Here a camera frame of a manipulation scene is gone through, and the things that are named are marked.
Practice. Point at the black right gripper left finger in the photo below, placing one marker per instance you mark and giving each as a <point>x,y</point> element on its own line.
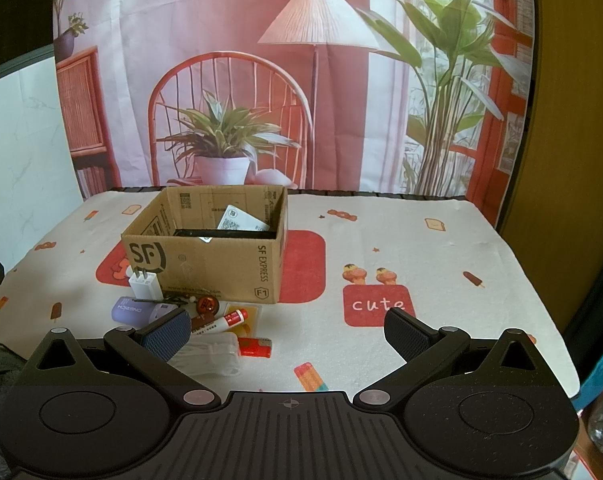
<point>145,353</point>

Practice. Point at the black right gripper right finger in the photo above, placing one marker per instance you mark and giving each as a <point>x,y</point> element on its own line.
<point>429,354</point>

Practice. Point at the lavender rounded case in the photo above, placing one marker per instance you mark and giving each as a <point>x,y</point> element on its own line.
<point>139,313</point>

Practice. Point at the white wall charger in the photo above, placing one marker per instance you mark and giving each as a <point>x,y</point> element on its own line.
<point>145,286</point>

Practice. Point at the white cable bag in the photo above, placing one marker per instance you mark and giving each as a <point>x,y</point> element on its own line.
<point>209,355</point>

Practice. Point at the small red round object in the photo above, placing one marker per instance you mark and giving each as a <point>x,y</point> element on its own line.
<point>207,305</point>

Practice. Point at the red white tube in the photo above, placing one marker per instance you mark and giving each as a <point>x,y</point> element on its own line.
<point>226,322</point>

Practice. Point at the red lighter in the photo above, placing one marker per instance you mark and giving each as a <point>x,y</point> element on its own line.
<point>255,347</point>

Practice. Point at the brown cardboard shipping box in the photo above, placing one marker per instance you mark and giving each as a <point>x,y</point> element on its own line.
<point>176,237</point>

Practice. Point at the printed living room backdrop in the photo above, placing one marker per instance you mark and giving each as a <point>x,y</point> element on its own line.
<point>426,97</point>

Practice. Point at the patterned white tablecloth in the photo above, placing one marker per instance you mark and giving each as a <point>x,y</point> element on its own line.
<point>348,260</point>

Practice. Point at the white paper packet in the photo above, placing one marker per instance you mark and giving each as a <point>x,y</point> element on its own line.
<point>235,219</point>

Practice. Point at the teal bag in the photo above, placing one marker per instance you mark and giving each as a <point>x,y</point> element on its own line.
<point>591,389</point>

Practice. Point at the white marble board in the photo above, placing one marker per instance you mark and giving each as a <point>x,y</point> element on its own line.
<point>38,186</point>

